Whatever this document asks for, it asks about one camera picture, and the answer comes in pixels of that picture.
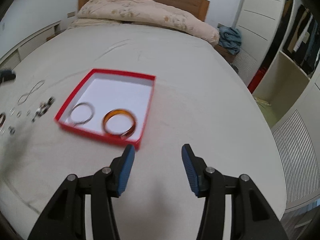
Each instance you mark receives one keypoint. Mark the low white slatted cabinet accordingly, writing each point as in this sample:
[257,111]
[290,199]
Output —
[15,55]

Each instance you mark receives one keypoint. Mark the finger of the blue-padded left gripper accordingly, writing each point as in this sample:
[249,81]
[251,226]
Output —
[7,75]

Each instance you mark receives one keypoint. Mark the amber orange bangle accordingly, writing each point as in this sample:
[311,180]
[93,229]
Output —
[119,123]

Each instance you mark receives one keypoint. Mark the wooden right nightstand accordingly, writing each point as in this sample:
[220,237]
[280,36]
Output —
[224,53]

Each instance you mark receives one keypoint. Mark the silver bangle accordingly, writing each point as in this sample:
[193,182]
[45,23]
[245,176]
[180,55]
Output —
[81,113]

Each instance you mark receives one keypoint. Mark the red object by wardrobe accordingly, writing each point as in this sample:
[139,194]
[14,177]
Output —
[256,79]

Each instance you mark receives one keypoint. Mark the red jewelry box tray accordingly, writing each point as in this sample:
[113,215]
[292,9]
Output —
[106,90]

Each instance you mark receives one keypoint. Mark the white wardrobe cabinet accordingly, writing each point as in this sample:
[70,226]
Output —
[258,23]

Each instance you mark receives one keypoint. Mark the beige floral duvet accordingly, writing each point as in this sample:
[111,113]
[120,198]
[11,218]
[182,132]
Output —
[148,12]

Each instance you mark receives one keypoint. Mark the white bed sheet mattress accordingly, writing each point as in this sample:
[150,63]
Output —
[180,90]

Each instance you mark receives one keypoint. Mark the blue crumpled cloth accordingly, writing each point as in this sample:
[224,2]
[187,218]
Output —
[230,39]

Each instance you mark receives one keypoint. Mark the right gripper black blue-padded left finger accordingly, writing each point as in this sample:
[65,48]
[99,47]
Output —
[64,215]

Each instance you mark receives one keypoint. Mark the brown bangle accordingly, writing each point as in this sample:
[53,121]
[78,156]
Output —
[2,119]

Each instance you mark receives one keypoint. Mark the open shelf with clothes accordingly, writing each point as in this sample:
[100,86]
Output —
[290,62]

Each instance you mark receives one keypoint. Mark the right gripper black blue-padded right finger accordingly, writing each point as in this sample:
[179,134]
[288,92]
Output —
[252,216]

